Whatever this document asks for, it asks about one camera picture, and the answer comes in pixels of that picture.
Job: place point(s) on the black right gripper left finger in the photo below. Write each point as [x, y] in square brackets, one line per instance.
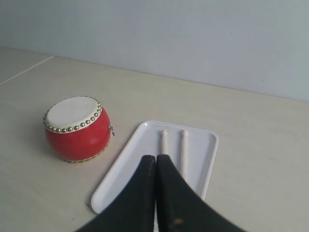
[133, 210]

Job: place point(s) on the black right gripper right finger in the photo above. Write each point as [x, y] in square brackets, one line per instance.
[179, 208]

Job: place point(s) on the white drumstick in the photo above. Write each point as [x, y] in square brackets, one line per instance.
[164, 142]
[184, 155]

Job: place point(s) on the white plastic tray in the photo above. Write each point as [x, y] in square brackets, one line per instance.
[146, 140]

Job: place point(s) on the red small drum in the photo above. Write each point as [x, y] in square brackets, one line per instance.
[78, 128]

